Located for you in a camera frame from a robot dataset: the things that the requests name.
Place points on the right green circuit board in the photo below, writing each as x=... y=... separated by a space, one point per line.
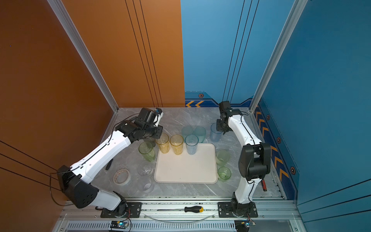
x=243 y=225

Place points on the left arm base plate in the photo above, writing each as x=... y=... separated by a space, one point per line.
x=124 y=210

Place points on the teal glass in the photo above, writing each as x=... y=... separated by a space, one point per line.
x=200 y=132
x=187 y=130

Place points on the cream rectangular tray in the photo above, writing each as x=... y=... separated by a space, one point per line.
x=199 y=168

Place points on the grey smoked glass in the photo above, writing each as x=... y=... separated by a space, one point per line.
x=151 y=140

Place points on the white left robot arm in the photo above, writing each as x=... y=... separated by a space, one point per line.
x=75 y=180

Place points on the black yellow screwdriver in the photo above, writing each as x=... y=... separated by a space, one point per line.
x=193 y=209

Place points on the green glass left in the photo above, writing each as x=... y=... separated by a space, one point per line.
x=147 y=151

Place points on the tape roll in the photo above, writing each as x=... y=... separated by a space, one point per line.
x=122 y=177

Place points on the yellow tall glass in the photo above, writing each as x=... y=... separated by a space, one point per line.
x=177 y=142

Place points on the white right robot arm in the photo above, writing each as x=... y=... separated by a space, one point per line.
x=254 y=161

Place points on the light blue glass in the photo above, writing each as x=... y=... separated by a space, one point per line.
x=191 y=142

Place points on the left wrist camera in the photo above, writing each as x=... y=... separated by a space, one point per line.
x=159 y=114

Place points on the green circuit board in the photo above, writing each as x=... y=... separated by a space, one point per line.
x=243 y=225
x=120 y=226

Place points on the pale green glass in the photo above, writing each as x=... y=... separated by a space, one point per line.
x=222 y=157

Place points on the yellow ribbed glass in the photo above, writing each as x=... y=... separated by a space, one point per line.
x=163 y=143

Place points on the left green circuit board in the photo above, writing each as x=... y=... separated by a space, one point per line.
x=120 y=226

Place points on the aluminium front rail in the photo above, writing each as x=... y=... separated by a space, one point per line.
x=184 y=215

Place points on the green short glass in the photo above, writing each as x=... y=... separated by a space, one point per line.
x=224 y=174

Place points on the blue tall glass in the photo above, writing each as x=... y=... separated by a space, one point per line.
x=215 y=135

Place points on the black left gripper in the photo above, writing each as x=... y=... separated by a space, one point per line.
x=160 y=129

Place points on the clear glass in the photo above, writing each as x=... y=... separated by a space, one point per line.
x=145 y=184
x=145 y=169

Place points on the clear glass lower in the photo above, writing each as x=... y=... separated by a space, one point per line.
x=145 y=184

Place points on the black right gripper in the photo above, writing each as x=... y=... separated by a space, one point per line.
x=218 y=127

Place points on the teal glass right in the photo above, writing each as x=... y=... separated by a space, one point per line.
x=200 y=132

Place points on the red handled tool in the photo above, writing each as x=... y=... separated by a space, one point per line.
x=264 y=185

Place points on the clear glass upper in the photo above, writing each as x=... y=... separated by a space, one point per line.
x=145 y=169

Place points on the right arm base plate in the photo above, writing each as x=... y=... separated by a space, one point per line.
x=237 y=210

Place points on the black marker pen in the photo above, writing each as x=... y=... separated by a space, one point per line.
x=109 y=165

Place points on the teal glass left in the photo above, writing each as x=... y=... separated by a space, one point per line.
x=187 y=130

